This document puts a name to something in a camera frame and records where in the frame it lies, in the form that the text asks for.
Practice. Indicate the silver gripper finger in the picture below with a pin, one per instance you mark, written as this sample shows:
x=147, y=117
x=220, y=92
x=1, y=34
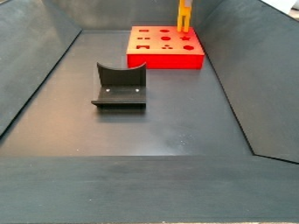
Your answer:
x=188, y=3

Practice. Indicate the yellow square-circle peg object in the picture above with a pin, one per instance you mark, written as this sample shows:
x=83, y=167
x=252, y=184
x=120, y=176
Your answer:
x=184, y=13

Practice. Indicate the red shape fixture block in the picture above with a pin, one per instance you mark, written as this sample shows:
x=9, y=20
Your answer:
x=163, y=48

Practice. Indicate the black curved regrasp stand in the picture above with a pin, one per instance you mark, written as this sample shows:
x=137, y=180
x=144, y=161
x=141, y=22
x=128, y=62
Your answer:
x=121, y=86

